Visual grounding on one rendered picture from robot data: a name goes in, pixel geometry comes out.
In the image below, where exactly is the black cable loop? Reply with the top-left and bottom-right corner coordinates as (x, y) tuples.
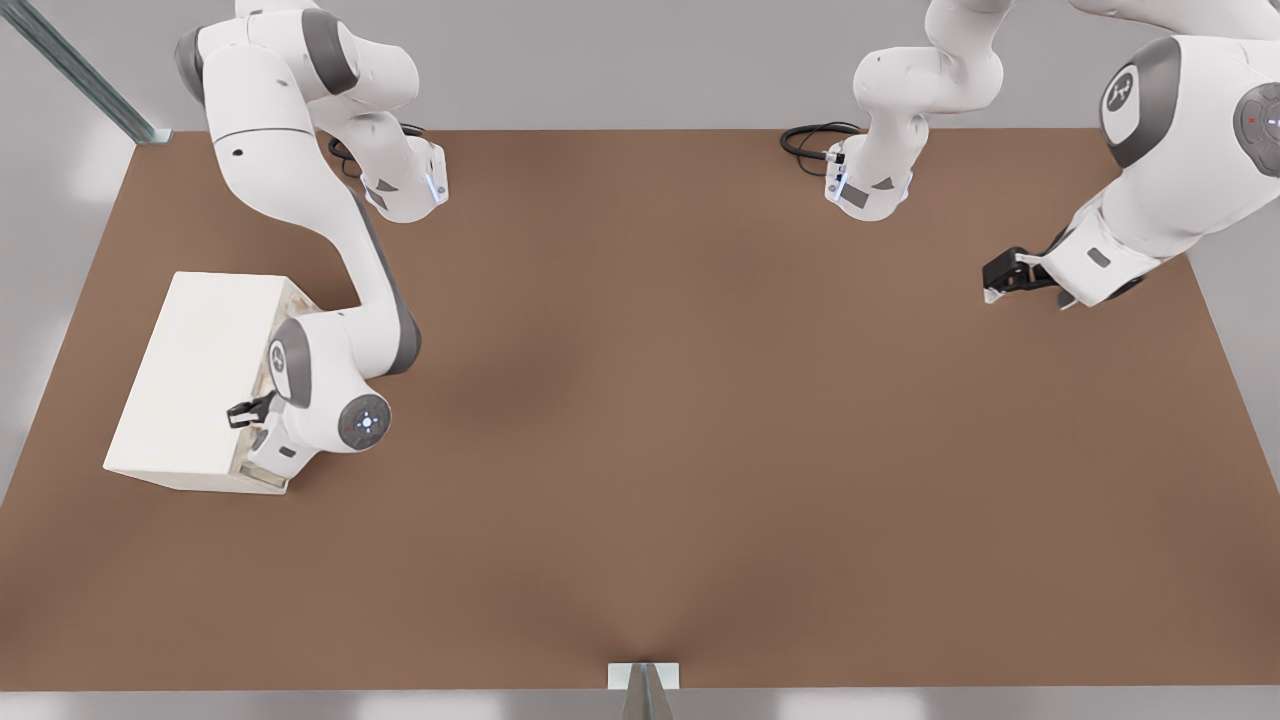
(327, 123), (428, 182)
(779, 122), (867, 180)

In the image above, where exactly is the white oven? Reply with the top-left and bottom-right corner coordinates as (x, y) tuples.
(103, 270), (322, 495)

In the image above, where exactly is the silver frame post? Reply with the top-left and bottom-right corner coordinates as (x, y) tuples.
(0, 0), (174, 145)
(607, 661), (682, 720)

